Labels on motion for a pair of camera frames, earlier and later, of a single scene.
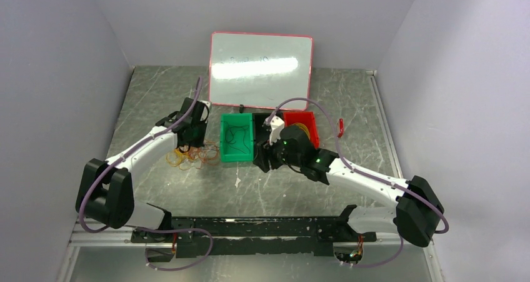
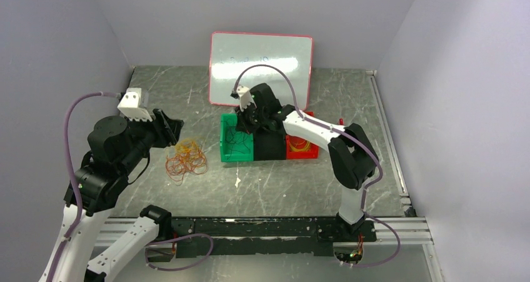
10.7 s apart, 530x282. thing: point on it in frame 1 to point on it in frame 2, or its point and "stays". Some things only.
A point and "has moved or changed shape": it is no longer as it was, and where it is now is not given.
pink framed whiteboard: (259, 70) stays
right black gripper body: (277, 154) to (252, 117)
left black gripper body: (198, 137) to (159, 136)
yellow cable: (176, 157) has moved or changed shape
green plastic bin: (236, 137) stays
